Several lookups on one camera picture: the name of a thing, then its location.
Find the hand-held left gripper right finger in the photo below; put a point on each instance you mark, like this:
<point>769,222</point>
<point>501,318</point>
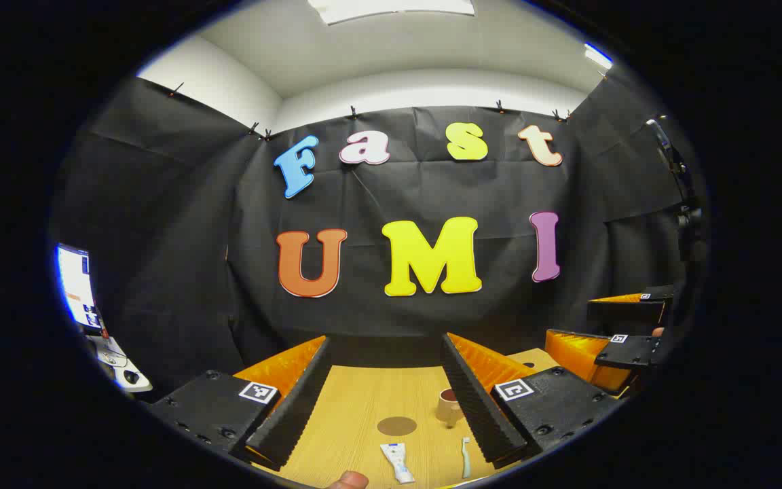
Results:
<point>476,401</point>

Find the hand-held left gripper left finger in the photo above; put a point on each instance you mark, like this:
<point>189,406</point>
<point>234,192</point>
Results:
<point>292,407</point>

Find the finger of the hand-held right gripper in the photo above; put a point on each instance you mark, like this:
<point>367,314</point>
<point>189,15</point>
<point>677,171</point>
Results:
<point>625,312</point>
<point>628,352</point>

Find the beige cup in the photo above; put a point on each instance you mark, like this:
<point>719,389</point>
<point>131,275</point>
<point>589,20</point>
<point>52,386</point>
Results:
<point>448,409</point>

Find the pale green toothbrush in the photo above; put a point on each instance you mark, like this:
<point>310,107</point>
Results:
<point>466,458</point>

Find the round brown coaster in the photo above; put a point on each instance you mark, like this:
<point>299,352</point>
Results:
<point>396,426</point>

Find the white toothpaste tube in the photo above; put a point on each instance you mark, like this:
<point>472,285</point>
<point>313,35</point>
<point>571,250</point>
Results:
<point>398,462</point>

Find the wooden desktop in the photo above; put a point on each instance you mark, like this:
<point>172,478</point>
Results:
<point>364,401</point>

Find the black computer mouse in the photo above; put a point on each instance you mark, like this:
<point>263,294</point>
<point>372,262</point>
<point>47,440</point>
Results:
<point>132,377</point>

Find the white side table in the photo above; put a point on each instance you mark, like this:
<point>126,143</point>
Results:
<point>109,356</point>

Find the black backdrop cloth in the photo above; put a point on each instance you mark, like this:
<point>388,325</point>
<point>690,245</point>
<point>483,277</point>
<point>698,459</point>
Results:
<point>364,197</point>

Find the computer monitor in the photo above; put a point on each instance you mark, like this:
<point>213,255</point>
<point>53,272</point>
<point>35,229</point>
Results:
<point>77,285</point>

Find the small ceiling light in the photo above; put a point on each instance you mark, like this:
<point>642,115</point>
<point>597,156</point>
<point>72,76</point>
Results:
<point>598,56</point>

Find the large ceiling light panel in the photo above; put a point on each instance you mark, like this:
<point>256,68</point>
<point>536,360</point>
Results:
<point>391,9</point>

